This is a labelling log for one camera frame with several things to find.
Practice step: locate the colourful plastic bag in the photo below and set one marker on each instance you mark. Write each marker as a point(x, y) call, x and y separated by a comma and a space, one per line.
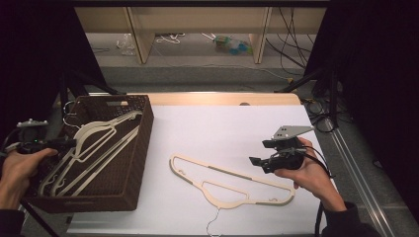
point(232, 45)

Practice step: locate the wooden table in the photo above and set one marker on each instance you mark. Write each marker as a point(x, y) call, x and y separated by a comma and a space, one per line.
point(214, 98)

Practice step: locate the person's right hand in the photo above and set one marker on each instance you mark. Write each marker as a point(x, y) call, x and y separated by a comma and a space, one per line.
point(313, 177)

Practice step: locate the metal floor rail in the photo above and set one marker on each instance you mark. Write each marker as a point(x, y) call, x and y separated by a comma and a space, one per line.
point(23, 210)
point(357, 179)

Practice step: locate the person's left hand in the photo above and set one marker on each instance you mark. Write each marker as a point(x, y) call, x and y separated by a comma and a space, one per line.
point(18, 174)

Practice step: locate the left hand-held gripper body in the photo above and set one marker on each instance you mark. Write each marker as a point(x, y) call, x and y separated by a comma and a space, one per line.
point(31, 138)

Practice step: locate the black metal stand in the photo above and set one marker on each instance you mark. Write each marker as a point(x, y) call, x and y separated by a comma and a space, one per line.
point(332, 92)
point(66, 92)

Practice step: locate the white table sheet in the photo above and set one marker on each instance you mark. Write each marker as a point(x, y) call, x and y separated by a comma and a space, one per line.
point(210, 131)

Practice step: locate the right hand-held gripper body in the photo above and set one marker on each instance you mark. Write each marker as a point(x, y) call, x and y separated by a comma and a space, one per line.
point(286, 158)

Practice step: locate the beige shelf unit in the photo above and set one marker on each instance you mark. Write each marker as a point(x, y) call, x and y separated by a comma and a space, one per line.
point(197, 19)

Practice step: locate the brown woven basket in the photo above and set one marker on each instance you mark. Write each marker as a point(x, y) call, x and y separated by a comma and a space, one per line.
point(131, 171)

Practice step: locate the clear plastic bag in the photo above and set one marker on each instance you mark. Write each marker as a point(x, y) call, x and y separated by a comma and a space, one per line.
point(125, 44)

